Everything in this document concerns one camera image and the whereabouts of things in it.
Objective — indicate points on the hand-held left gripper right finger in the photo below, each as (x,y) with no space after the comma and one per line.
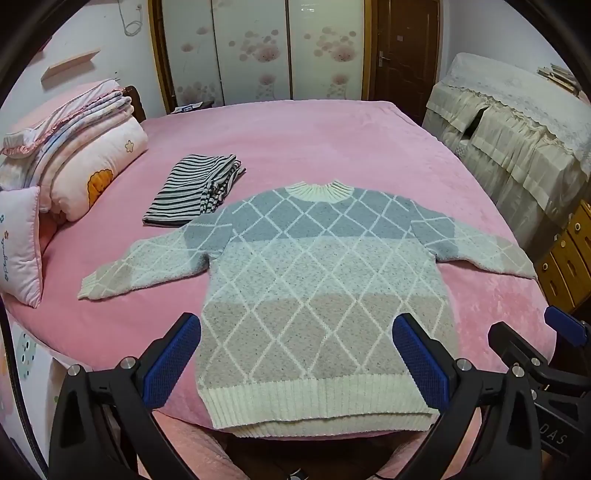
(420,364)

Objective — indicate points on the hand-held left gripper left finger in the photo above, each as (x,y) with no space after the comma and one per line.
(171,362)

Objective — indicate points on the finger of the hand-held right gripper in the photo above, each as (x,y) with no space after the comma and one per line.
(561,323)
(508,339)

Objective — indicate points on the diamond pattern knit sweater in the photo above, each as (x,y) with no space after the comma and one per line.
(300,277)

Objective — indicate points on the yellow wooden drawer cabinet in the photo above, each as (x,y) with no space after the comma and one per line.
(568,258)

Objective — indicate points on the printed white bed sheet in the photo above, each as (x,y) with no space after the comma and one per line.
(25,360)

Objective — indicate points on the striped folded garment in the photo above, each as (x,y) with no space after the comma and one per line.
(184,194)

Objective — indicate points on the pink embroidered pillow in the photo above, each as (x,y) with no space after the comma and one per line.
(18,249)

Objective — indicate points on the cream lace covered furniture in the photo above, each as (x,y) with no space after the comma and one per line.
(508,138)

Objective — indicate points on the stack of folded quilts pillows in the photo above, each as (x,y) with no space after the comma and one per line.
(92,152)

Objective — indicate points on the pink blanket covered bed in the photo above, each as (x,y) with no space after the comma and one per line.
(323,143)

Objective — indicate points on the stack of books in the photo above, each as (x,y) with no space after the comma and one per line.
(561,76)

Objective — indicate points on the dark wooden headboard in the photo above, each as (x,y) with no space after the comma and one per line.
(136,101)

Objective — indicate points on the brown wooden door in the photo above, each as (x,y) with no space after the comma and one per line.
(406,55)

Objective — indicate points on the floral sliding door wardrobe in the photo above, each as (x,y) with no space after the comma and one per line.
(249,46)

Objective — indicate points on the wooden wall shelf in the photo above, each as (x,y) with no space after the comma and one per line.
(69,64)

